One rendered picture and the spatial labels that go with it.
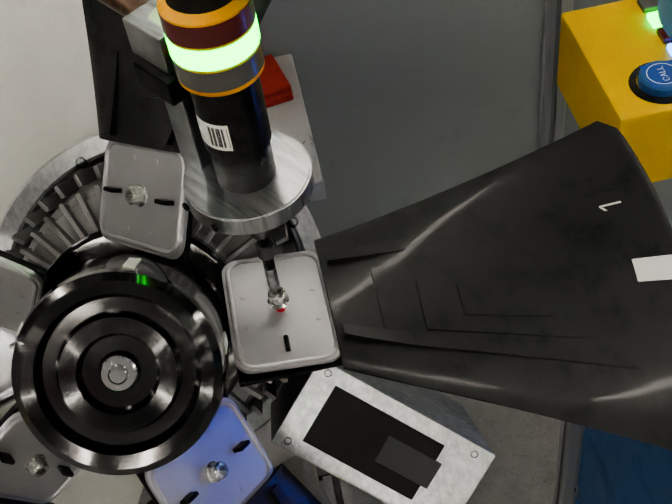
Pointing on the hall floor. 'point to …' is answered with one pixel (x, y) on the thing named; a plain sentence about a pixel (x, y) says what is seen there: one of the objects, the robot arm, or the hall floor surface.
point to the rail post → (566, 462)
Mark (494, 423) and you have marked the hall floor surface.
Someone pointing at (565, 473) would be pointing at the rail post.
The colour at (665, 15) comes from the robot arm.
